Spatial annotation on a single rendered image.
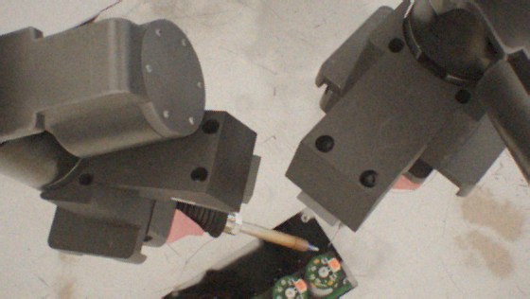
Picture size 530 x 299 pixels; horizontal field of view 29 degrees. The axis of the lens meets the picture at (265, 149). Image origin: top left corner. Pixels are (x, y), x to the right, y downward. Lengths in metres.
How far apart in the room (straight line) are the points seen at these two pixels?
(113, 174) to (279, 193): 0.29
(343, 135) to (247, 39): 0.39
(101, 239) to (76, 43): 0.16
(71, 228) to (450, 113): 0.24
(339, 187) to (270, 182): 0.35
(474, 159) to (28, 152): 0.23
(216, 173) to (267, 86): 0.33
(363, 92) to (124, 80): 0.11
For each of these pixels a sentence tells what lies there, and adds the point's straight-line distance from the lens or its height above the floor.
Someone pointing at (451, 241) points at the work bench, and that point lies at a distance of 0.81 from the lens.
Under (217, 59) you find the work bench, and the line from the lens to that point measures 0.84.
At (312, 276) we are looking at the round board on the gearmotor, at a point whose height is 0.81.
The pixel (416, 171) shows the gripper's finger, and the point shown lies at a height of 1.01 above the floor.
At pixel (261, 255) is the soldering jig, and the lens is 0.79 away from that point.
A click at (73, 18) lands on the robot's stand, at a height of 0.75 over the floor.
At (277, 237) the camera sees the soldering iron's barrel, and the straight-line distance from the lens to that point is 0.69.
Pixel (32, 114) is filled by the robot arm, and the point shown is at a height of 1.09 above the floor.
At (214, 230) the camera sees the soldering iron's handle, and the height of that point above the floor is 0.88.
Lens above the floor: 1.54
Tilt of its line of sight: 75 degrees down
